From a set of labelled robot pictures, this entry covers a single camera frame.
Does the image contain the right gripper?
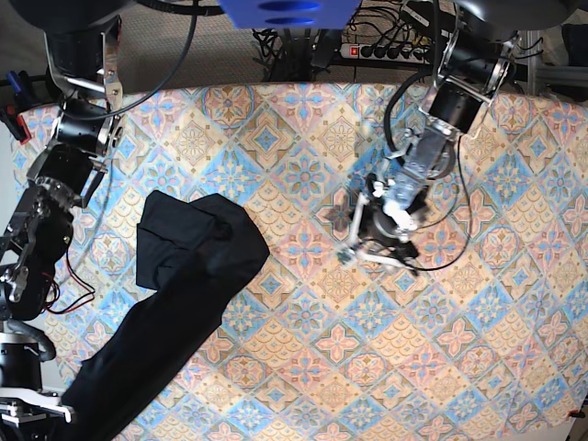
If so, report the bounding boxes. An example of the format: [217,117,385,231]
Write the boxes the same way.
[1,387,76,428]

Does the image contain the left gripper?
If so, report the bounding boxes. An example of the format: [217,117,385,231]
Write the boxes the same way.
[336,180,425,276]

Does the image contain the black t-shirt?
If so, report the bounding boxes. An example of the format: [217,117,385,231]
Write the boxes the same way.
[51,190,270,440]

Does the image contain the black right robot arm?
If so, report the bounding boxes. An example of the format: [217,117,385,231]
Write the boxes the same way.
[1,1,188,440]

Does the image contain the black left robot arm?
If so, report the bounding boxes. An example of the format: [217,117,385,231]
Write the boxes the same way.
[337,1,580,274]

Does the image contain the patterned colourful tablecloth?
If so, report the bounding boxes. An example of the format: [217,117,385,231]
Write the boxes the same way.
[44,84,587,440]

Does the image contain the white power strip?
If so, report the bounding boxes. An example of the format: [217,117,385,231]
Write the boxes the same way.
[339,40,435,63]

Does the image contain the red table clamp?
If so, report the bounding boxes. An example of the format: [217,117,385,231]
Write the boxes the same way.
[0,105,31,145]

